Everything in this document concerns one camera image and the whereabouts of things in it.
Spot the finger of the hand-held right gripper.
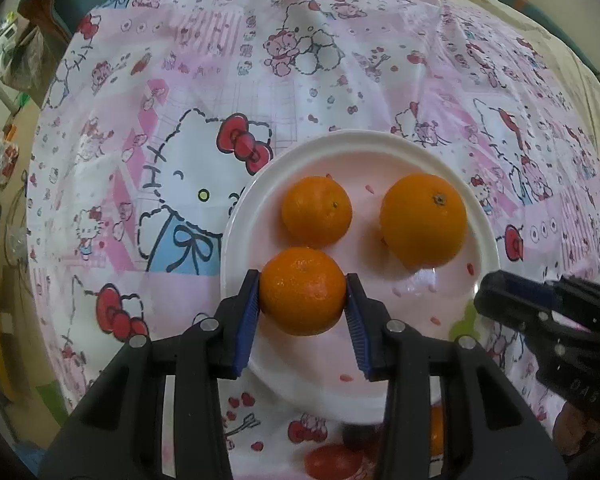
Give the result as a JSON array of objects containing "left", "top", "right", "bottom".
[
  {"left": 550, "top": 276, "right": 600, "bottom": 331},
  {"left": 474, "top": 270, "right": 563, "bottom": 343}
]

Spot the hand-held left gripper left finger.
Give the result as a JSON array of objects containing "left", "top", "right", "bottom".
[{"left": 40, "top": 269, "right": 261, "bottom": 480}]

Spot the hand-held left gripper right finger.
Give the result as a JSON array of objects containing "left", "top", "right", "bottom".
[{"left": 345, "top": 272, "right": 568, "bottom": 480}]

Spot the small orange mandarin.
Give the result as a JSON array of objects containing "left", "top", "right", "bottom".
[
  {"left": 259, "top": 246, "right": 348, "bottom": 337},
  {"left": 281, "top": 175, "right": 353, "bottom": 250}
]

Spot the white round plate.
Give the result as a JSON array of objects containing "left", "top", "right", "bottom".
[{"left": 220, "top": 130, "right": 501, "bottom": 421}]

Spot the dark purple grape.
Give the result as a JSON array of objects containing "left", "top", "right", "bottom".
[{"left": 341, "top": 422, "right": 381, "bottom": 453}]

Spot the large orange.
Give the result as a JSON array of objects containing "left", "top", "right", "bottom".
[{"left": 379, "top": 173, "right": 468, "bottom": 269}]

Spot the medium orange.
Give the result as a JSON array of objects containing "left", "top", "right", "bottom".
[{"left": 429, "top": 405, "right": 446, "bottom": 457}]

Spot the red tomato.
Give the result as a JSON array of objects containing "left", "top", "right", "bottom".
[{"left": 304, "top": 442, "right": 381, "bottom": 480}]

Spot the person's right hand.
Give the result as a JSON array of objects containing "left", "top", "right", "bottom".
[{"left": 552, "top": 402, "right": 600, "bottom": 461}]

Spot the pink cartoon printed tablecloth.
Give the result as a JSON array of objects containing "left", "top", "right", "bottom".
[{"left": 25, "top": 0, "right": 600, "bottom": 480}]

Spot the red printed plastic bag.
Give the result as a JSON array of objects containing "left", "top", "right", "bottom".
[{"left": 0, "top": 130, "right": 22, "bottom": 183}]

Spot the yellow wooden frame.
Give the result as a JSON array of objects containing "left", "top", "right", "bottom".
[{"left": 0, "top": 237, "right": 28, "bottom": 403}]

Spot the wire fan guard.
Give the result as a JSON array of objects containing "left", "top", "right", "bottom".
[{"left": 2, "top": 185, "right": 33, "bottom": 266}]

